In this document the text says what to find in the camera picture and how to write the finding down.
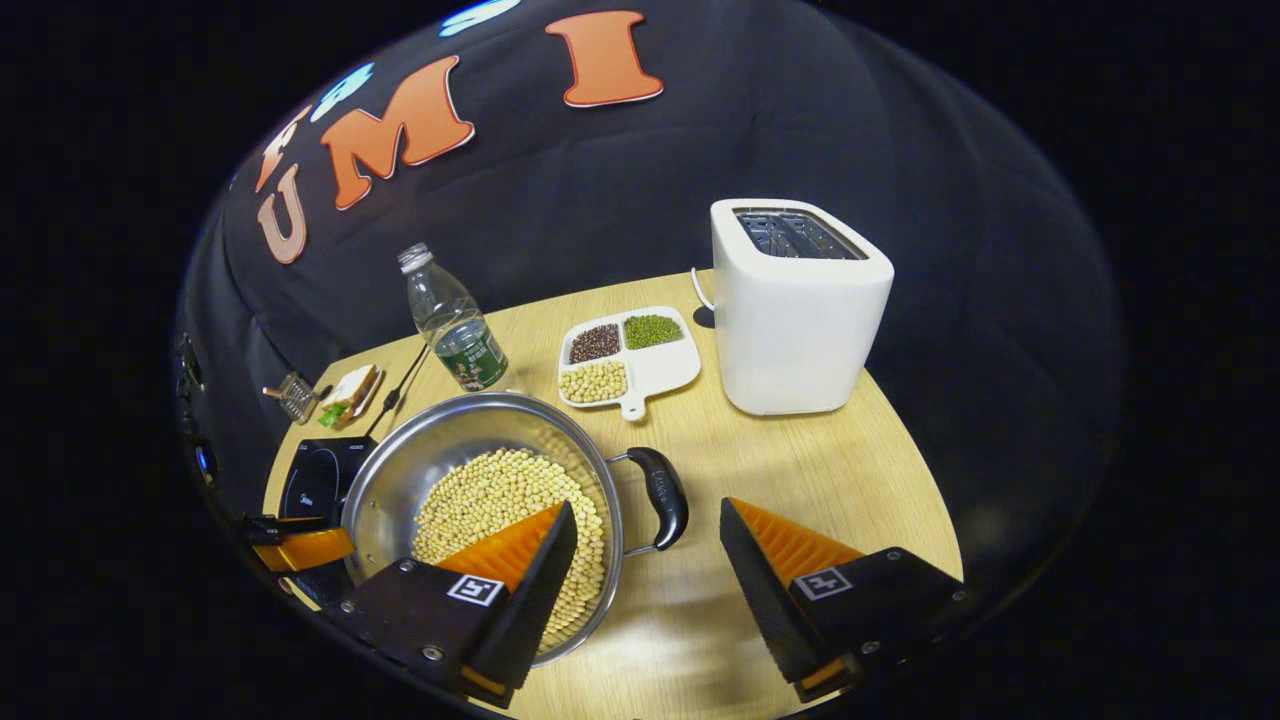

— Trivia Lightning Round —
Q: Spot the pile of green mung beans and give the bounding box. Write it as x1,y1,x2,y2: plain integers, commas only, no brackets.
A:
624,314,685,350

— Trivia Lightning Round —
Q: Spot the pile of soybeans in pot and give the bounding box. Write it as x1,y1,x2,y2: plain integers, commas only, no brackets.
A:
412,447,608,641

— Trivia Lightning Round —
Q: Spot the white divided tray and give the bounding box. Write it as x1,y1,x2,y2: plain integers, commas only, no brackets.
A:
557,306,703,422

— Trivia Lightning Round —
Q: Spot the clear plastic water bottle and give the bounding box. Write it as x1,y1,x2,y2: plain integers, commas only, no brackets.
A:
397,242,509,393

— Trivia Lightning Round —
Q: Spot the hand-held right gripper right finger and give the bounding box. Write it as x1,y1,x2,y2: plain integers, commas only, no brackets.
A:
720,496,978,705

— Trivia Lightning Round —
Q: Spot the small soybean pile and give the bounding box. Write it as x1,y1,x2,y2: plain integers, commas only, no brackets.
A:
560,361,629,405

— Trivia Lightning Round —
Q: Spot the sandwich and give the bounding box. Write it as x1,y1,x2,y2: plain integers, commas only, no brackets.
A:
318,364,385,431

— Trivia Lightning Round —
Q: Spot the steel pot with black handles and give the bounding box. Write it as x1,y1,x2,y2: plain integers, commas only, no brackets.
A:
340,392,691,669

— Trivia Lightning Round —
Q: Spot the black cooktop cable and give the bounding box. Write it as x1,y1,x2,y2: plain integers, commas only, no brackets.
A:
365,342,431,438

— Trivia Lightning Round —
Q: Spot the pile of red beans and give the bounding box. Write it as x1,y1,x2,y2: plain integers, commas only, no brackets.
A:
569,323,622,365

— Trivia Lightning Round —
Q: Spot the black backdrop cloth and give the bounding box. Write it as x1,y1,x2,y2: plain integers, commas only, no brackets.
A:
172,0,1126,621

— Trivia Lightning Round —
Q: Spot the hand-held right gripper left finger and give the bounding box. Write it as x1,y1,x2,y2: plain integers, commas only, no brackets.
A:
338,501,581,710

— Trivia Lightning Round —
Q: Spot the white toaster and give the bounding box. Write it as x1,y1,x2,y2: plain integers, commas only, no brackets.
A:
710,198,895,417

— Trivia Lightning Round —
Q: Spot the black induction cooktop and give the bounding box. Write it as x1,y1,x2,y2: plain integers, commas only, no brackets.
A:
278,435,381,526

